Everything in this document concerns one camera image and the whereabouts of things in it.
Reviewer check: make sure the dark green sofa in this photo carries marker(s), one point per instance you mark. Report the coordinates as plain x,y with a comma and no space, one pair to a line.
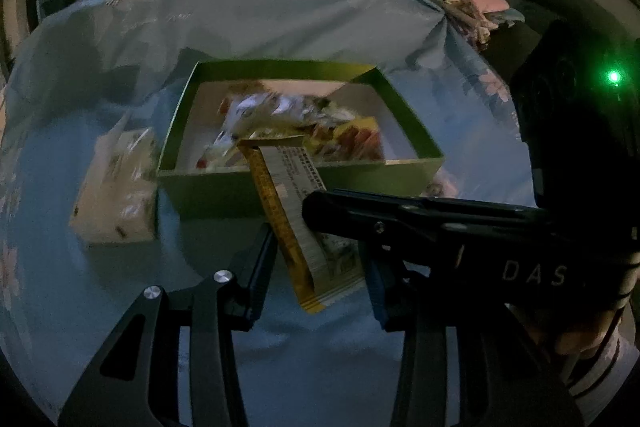
550,2

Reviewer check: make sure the white blue snack packet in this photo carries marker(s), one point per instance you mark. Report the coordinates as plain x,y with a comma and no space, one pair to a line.
252,107

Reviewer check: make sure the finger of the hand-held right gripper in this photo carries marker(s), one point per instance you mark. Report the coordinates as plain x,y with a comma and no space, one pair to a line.
360,217
450,205

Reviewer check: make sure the blue floral blanket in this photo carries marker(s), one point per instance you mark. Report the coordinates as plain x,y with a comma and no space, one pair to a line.
150,32

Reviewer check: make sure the white tissue pack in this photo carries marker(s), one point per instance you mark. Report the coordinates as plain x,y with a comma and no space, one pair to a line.
115,197

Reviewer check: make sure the green cardboard box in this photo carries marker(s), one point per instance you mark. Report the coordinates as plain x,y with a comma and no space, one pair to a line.
215,194

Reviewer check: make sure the person's right hand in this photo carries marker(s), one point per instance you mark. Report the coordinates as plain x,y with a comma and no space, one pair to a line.
575,337

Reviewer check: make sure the gold snack packet white label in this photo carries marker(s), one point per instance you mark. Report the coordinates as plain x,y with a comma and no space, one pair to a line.
290,187

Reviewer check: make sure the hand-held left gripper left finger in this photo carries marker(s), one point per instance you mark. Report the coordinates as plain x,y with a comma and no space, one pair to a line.
255,272

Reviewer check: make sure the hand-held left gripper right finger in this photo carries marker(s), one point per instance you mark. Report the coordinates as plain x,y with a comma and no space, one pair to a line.
380,292

